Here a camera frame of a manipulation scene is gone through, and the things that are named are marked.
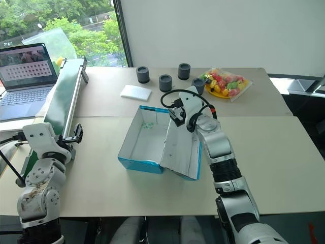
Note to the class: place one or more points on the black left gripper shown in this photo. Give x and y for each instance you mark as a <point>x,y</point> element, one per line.
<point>62,147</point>

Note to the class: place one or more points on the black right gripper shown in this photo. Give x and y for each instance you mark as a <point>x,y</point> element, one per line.
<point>179,113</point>

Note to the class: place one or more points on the blue and white cardboard box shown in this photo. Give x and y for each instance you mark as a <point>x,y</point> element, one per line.
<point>152,142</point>

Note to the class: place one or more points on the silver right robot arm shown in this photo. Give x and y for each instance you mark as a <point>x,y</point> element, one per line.
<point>221,150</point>

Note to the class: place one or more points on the green conveyor belt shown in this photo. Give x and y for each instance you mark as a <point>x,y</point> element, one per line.
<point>64,96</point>

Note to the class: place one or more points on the grey metal angled bracket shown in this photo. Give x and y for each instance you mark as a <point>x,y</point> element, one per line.
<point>300,85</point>

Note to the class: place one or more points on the dark grey cylinder cup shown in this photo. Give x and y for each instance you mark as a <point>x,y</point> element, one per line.
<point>165,83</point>
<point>198,86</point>
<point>184,71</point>
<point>143,74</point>

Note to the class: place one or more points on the white foam pad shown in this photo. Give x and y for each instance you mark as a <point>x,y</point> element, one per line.
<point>136,92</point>

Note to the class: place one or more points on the bag of colourful toy fruit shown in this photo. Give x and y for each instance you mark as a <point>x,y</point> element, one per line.
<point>224,82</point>

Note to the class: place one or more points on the thin black rod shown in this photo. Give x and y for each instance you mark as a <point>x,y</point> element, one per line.
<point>12,167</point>

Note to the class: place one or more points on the grey open laptop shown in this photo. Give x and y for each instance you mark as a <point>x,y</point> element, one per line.
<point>25,84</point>

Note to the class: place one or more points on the clear plastic sheet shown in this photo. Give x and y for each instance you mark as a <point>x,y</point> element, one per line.
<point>50,40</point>

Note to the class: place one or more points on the grey rounded shape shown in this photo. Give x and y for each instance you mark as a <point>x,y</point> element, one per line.
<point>191,230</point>
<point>128,231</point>

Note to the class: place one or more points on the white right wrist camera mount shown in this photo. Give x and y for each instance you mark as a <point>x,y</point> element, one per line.
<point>190,101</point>

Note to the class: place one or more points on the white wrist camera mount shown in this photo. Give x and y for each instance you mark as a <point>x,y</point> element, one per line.
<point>190,101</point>
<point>38,138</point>

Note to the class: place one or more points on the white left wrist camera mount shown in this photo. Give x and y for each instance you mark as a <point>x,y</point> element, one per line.
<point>38,138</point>

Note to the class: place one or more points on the black window frame post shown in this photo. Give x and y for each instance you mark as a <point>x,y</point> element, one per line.
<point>124,33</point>

